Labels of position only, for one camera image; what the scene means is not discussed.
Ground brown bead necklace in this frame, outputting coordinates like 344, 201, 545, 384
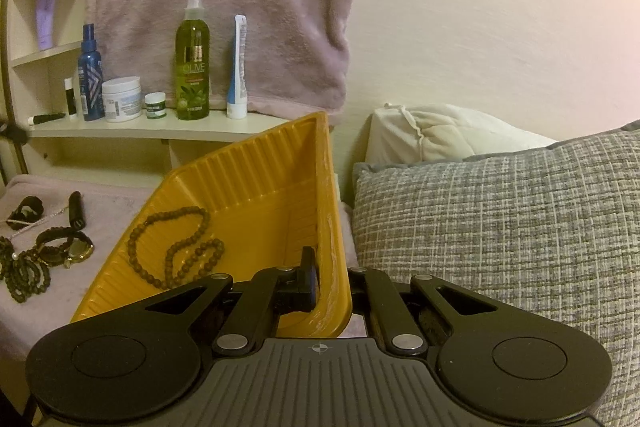
127, 206, 226, 292

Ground white cream jar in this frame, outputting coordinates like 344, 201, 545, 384
101, 77, 143, 124

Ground grey plaid pillow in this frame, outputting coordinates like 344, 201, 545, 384
352, 119, 640, 427

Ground silver chain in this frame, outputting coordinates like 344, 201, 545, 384
0, 206, 72, 260

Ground white and blue tube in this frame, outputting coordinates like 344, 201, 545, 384
226, 14, 250, 119

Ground small green-lidded jar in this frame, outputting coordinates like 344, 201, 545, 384
145, 92, 168, 118

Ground black rectangular bar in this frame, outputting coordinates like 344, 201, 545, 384
67, 191, 85, 231

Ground green spray bottle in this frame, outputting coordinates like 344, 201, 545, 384
175, 0, 211, 121

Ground cream shelf unit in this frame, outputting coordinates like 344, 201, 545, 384
8, 0, 301, 174

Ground black pen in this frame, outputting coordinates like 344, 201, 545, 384
27, 112, 67, 126

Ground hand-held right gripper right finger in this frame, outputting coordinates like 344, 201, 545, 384
347, 266, 501, 356

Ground dark bead bracelets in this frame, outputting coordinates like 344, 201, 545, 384
0, 237, 54, 306

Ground purple tube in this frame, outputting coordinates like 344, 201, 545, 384
36, 0, 59, 52

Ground blue spray bottle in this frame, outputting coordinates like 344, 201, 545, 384
77, 23, 105, 122

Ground black strap wristwatch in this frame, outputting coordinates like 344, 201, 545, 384
32, 229, 96, 269

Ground white pillow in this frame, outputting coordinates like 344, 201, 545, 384
365, 103, 559, 166

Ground yellow plastic tray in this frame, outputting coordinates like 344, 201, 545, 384
70, 111, 354, 339

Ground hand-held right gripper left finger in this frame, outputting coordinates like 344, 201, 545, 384
141, 246, 321, 358

